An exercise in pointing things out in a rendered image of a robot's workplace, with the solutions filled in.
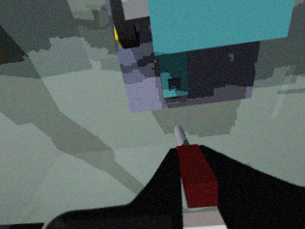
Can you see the small teal trolley with black wheels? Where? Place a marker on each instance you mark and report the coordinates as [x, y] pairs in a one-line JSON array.
[[182, 25]]

